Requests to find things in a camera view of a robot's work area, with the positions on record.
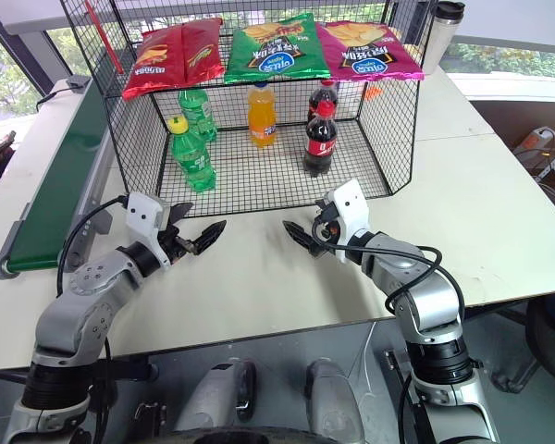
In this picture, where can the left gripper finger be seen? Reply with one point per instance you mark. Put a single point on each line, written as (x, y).
(210, 235)
(181, 211)

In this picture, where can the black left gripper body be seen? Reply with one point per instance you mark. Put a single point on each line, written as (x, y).
(173, 242)

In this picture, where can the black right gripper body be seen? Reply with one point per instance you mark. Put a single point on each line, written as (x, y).
(324, 247)

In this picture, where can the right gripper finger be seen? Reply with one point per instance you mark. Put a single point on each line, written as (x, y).
(324, 205)
(299, 235)

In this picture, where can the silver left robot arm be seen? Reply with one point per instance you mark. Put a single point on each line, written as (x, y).
(74, 305)

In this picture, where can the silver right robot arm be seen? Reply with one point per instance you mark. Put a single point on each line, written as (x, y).
(425, 296)

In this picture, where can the green conveyor belt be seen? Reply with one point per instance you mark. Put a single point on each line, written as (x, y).
(65, 176)

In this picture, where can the green soda bottle yellow cap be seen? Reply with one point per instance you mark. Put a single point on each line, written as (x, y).
(194, 159)

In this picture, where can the cola bottle red cap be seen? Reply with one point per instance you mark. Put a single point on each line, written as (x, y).
(324, 94)
(320, 143)

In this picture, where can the orange soda bottle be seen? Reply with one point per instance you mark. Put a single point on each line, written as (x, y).
(262, 118)

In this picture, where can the small orange object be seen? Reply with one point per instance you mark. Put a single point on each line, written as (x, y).
(372, 91)

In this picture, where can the red chip bag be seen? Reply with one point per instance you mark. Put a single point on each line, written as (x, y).
(201, 51)
(152, 60)

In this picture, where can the dark rounded robot leg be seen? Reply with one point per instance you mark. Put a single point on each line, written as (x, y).
(330, 402)
(217, 398)

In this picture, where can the pink chip bag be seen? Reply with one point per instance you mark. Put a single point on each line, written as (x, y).
(370, 51)

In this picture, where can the green chip bag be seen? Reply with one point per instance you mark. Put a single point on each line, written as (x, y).
(277, 51)

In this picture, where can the grey power adapter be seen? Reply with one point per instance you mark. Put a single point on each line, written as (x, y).
(77, 84)

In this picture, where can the red rod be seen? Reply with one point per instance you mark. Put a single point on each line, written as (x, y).
(105, 37)

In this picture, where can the white tumbler black lid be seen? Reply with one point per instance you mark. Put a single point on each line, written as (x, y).
(439, 41)

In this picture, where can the black chair base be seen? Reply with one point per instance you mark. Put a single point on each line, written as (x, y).
(552, 333)

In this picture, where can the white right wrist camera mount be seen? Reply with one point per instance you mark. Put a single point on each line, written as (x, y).
(351, 203)

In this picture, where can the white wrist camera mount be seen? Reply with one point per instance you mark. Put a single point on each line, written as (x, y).
(143, 213)
(351, 203)

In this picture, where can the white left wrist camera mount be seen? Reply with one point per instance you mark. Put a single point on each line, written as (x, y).
(143, 213)

